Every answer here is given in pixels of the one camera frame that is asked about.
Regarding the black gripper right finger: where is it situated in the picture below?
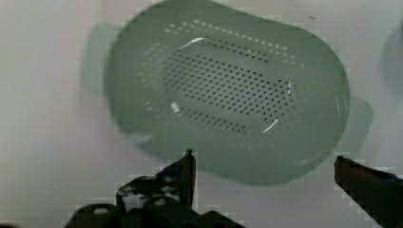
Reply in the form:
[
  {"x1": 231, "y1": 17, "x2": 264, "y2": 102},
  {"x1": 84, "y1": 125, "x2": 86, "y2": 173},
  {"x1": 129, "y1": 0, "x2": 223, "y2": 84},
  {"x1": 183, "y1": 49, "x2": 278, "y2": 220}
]
[{"x1": 334, "y1": 156, "x2": 403, "y2": 228}]

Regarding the green plastic strainer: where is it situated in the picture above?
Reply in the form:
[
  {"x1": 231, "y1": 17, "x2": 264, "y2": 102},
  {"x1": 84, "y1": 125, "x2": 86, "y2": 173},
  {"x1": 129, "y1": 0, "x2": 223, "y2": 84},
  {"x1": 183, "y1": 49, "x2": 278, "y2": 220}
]
[{"x1": 82, "y1": 0, "x2": 374, "y2": 185}]

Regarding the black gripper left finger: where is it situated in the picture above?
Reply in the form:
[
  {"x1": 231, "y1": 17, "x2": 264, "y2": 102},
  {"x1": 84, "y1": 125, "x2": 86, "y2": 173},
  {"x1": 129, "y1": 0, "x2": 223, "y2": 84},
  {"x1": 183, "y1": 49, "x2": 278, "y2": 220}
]
[{"x1": 116, "y1": 149, "x2": 196, "y2": 212}]

